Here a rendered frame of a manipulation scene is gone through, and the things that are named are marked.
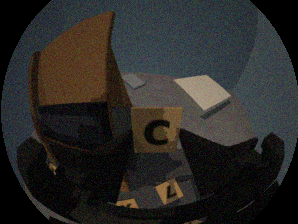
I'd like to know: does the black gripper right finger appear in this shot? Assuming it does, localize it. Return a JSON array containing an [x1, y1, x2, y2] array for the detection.
[[180, 129, 258, 198]]

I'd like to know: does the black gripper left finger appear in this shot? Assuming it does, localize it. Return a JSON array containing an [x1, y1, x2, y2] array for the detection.
[[51, 129, 133, 204]]

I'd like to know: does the beige flat rectangular block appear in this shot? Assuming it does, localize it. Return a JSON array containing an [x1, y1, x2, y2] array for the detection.
[[172, 75, 230, 116]]

